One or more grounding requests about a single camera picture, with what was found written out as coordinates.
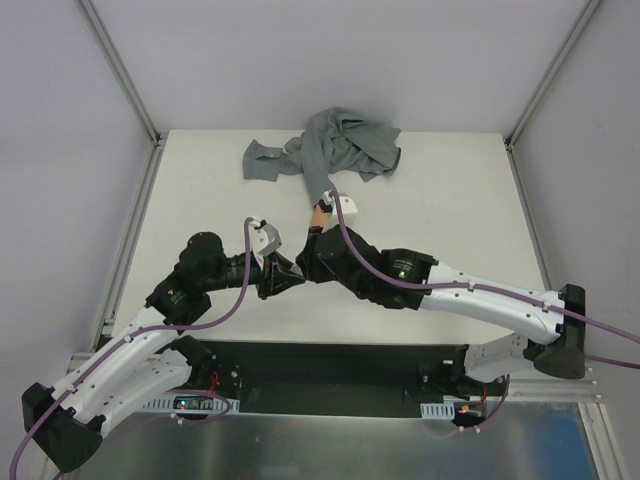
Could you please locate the left aluminium frame post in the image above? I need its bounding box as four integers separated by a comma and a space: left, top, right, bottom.
74, 0, 169, 146

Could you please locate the mannequin hand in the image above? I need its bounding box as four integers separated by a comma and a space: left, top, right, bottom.
309, 201, 333, 233

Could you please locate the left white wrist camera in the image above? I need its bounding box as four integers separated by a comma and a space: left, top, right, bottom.
249, 218, 282, 256

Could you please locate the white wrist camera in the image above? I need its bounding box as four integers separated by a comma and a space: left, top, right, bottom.
319, 191, 358, 231
249, 218, 282, 256

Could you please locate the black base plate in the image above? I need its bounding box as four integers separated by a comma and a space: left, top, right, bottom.
174, 341, 506, 416

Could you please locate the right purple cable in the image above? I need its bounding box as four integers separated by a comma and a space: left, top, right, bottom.
329, 192, 640, 374

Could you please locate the grey crumpled shirt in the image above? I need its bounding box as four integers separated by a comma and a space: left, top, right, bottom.
242, 107, 401, 205

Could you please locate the right aluminium frame post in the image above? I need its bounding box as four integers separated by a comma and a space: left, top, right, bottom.
504, 0, 606, 149

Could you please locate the aluminium frame post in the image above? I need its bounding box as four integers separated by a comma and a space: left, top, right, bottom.
504, 0, 606, 149
74, 0, 169, 146

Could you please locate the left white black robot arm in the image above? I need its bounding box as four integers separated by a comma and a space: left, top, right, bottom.
21, 219, 305, 474

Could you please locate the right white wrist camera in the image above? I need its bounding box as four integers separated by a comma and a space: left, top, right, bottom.
319, 191, 358, 231

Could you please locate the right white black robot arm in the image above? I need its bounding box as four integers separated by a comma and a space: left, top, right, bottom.
295, 227, 586, 395

